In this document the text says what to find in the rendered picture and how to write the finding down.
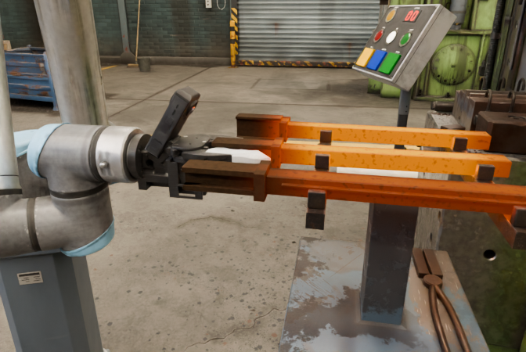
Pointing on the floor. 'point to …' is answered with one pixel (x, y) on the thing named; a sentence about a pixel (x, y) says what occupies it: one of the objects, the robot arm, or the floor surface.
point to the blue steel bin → (30, 75)
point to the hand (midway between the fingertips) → (263, 150)
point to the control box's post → (403, 112)
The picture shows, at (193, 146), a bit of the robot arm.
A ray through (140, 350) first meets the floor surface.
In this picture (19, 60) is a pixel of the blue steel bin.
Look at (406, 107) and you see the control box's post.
